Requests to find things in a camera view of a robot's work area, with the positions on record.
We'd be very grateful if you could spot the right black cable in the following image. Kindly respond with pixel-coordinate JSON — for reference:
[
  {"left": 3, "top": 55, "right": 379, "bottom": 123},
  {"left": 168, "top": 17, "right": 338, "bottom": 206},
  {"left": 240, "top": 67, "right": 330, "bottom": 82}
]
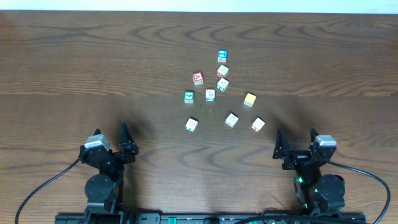
[{"left": 326, "top": 158, "right": 392, "bottom": 224}]

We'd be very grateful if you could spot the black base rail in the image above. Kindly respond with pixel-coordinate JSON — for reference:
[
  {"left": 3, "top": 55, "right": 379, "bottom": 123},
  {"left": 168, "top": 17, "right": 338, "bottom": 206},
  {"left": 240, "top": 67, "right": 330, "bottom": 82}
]
[{"left": 54, "top": 213, "right": 366, "bottom": 224}]

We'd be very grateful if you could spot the green 4 wooden block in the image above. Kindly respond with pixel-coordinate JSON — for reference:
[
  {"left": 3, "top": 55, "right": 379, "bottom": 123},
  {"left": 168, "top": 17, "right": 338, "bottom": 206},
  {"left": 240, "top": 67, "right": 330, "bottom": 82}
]
[{"left": 184, "top": 91, "right": 195, "bottom": 104}]

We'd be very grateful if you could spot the red A wooden block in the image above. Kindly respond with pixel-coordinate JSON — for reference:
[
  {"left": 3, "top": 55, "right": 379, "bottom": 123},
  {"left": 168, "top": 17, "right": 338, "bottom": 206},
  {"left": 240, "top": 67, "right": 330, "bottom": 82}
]
[{"left": 192, "top": 72, "right": 204, "bottom": 86}]

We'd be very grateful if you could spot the red M wooden block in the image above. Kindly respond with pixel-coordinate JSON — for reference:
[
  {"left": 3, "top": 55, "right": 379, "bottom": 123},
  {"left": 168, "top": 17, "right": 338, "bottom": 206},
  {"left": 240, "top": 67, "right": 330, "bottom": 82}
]
[{"left": 216, "top": 65, "right": 229, "bottom": 78}]

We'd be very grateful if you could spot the left black cable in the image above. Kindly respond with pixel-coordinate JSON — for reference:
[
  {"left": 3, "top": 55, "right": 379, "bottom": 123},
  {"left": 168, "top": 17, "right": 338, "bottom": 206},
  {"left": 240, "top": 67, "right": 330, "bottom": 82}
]
[{"left": 14, "top": 157, "right": 82, "bottom": 224}]

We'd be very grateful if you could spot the blue top wooden block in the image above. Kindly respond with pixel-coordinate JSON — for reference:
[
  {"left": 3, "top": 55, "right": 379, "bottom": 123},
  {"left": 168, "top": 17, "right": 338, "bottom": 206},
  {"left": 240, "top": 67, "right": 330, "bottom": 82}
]
[{"left": 217, "top": 50, "right": 228, "bottom": 63}]

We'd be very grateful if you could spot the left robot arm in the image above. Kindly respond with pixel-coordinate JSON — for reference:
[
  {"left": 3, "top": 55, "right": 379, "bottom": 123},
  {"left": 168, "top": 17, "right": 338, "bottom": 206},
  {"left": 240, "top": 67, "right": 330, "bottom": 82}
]
[{"left": 79, "top": 123, "right": 139, "bottom": 224}]

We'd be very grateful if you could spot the green J wooden block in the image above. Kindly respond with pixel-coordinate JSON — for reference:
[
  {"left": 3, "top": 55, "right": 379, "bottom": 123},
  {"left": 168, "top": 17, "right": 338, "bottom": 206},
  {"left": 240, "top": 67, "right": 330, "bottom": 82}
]
[{"left": 216, "top": 78, "right": 229, "bottom": 92}]

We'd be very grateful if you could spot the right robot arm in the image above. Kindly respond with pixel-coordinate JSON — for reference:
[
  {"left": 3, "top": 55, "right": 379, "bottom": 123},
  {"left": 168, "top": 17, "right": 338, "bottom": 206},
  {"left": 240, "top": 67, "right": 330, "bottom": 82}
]
[{"left": 272, "top": 129, "right": 345, "bottom": 216}]

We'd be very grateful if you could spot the red sided wooden block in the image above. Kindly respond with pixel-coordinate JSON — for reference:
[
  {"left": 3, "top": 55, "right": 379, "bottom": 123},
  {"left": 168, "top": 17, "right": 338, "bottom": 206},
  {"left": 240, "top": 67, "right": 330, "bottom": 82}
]
[{"left": 251, "top": 117, "right": 265, "bottom": 132}]

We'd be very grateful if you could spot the green circle wooden block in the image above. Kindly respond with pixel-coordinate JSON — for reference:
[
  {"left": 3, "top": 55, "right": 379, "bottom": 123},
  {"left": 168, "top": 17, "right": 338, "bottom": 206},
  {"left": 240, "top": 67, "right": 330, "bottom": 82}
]
[{"left": 185, "top": 118, "right": 198, "bottom": 132}]

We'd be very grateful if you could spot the black cable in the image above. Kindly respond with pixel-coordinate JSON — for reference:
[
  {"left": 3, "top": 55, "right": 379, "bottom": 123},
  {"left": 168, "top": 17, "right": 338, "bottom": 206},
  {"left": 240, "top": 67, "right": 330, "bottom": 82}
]
[
  {"left": 14, "top": 157, "right": 82, "bottom": 224},
  {"left": 326, "top": 158, "right": 392, "bottom": 224}
]

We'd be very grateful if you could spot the yellow top wooden block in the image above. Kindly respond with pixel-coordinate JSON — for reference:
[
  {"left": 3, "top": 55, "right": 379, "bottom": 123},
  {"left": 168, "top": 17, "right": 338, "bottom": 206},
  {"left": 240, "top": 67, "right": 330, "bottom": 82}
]
[{"left": 244, "top": 93, "right": 257, "bottom": 107}]

